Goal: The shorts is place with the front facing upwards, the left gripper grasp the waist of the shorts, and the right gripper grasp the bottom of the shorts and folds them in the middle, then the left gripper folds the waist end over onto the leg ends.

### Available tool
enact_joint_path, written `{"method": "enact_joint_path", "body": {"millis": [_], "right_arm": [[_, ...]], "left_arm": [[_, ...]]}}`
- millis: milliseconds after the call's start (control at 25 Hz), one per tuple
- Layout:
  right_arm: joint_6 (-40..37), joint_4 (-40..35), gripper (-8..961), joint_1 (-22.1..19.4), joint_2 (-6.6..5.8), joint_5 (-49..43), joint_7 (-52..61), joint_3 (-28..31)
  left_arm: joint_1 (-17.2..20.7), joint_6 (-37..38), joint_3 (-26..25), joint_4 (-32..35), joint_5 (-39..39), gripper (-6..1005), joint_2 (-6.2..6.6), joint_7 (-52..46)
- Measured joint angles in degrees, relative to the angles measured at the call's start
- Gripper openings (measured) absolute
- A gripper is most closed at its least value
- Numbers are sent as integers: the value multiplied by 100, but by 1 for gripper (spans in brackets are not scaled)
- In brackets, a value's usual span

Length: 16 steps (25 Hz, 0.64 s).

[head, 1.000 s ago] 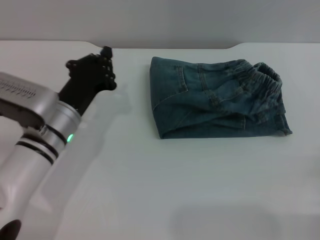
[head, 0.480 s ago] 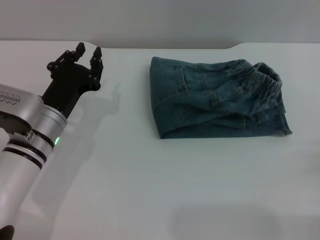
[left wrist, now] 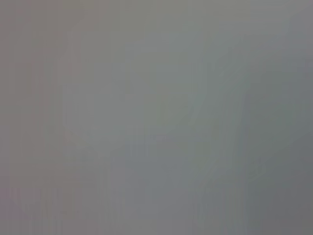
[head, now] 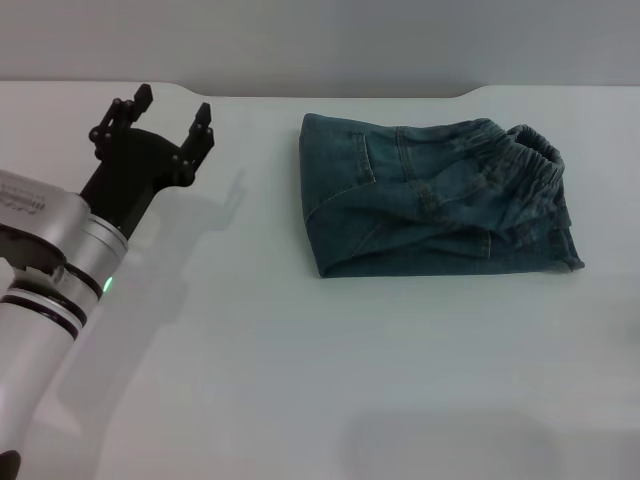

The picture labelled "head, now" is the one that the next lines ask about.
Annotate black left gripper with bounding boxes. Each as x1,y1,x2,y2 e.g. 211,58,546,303
79,83,217,242

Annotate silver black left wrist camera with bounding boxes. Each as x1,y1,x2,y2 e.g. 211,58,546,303
0,168,95,274

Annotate blue denim shorts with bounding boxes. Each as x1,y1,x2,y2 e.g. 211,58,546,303
298,112,586,279

